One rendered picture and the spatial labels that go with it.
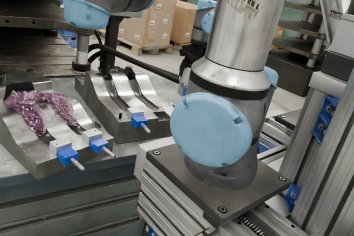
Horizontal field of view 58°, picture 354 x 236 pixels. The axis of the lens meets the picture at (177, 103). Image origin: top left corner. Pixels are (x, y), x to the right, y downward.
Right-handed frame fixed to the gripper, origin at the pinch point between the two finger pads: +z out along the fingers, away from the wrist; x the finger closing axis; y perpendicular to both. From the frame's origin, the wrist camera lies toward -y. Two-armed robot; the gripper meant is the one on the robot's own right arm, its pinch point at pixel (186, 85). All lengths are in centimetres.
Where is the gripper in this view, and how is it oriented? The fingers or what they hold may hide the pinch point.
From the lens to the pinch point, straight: 136.6
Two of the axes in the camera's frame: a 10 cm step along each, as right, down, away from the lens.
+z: -1.9, 9.0, 3.9
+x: 8.3, -0.7, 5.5
